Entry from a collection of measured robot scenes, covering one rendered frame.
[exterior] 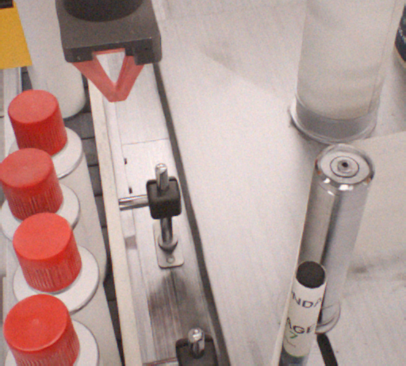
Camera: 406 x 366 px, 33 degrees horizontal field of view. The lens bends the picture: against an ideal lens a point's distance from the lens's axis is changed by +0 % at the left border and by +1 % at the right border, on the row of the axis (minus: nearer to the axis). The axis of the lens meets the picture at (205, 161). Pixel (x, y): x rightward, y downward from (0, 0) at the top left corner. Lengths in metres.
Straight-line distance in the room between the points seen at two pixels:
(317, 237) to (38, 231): 0.19
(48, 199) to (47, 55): 0.27
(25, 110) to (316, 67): 0.30
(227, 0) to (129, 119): 0.26
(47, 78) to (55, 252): 0.34
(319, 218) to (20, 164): 0.19
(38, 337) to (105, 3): 0.22
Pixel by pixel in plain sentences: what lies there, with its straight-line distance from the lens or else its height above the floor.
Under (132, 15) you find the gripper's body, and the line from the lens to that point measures 0.48.
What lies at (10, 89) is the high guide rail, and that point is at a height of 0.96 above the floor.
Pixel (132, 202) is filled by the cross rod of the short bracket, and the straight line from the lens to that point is 0.61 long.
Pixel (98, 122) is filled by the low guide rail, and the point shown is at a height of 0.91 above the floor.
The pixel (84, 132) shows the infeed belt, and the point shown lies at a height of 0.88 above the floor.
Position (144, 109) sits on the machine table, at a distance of 0.80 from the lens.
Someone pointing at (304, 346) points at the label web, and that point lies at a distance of 0.45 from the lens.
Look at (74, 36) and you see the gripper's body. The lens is 0.46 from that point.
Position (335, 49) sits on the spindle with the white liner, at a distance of 0.62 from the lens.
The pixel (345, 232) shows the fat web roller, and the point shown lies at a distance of 0.46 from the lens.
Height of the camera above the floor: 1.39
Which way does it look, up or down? 49 degrees down
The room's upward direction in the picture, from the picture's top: 1 degrees counter-clockwise
